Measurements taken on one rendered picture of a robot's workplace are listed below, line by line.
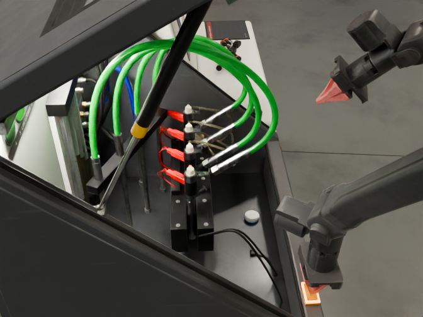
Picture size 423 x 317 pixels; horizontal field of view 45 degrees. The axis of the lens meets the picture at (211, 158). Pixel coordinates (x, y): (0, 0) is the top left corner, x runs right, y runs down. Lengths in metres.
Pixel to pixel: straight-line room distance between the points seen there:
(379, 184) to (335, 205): 0.11
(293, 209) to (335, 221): 0.12
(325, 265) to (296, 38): 3.35
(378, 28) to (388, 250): 1.63
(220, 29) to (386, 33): 1.03
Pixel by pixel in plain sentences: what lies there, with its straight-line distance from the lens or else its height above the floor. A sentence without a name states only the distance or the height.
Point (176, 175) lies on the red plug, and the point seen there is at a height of 1.08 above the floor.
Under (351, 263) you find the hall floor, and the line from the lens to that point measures 2.46.
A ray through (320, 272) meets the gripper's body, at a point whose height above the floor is 1.06.
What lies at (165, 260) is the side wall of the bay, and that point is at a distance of 0.80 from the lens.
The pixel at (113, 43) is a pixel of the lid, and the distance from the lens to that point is 0.54.
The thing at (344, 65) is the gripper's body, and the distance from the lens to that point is 1.15.
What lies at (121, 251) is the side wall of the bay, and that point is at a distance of 0.78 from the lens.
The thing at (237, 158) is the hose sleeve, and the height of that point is 1.15.
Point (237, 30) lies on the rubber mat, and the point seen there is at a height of 0.98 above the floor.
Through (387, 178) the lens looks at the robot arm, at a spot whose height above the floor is 1.39.
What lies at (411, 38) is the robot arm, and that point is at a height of 1.41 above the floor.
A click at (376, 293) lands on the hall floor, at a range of 2.39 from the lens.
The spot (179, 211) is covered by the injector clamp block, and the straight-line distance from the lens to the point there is 1.22.
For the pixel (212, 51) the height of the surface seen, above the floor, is 1.40.
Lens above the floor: 1.85
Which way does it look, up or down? 40 degrees down
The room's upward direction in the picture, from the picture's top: straight up
